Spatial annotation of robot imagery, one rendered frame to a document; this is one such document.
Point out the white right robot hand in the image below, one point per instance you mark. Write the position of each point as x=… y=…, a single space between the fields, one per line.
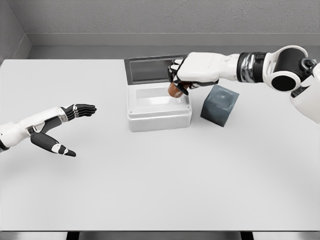
x=200 y=67

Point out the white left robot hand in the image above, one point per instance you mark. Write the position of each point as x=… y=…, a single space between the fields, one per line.
x=45 y=120

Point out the brown cylindrical cup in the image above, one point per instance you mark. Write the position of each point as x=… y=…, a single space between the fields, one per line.
x=175 y=90

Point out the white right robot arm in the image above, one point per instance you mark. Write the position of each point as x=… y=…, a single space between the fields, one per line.
x=275 y=70

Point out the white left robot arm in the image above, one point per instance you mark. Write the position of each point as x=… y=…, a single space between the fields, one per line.
x=8 y=135

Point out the dark grey cube block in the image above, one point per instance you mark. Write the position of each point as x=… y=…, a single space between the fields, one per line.
x=218 y=105

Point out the grey box lid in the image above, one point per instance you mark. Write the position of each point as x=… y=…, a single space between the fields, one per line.
x=150 y=70

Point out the white open storage box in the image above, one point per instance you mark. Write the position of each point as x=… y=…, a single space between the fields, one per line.
x=158 y=110

